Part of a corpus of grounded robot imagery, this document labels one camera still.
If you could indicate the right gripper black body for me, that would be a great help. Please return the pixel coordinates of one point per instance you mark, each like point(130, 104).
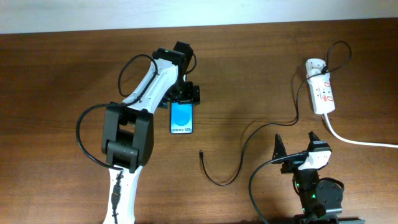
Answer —
point(293, 165)

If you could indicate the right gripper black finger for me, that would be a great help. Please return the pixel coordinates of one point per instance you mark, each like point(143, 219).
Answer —
point(315, 142)
point(279, 153)

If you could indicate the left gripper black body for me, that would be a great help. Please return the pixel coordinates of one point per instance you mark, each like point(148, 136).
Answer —
point(183, 91)

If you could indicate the blue Samsung Galaxy smartphone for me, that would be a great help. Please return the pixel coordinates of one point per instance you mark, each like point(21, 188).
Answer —
point(181, 118)

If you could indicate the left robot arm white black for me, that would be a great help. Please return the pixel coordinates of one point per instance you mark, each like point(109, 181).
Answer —
point(128, 131)

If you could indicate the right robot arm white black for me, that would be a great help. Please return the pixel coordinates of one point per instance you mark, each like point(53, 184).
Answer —
point(320, 198)

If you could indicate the white USB charger adapter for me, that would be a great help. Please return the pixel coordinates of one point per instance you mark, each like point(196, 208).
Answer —
point(314, 66)

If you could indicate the white power strip red switches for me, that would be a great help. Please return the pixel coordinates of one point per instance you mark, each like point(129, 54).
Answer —
point(321, 94)

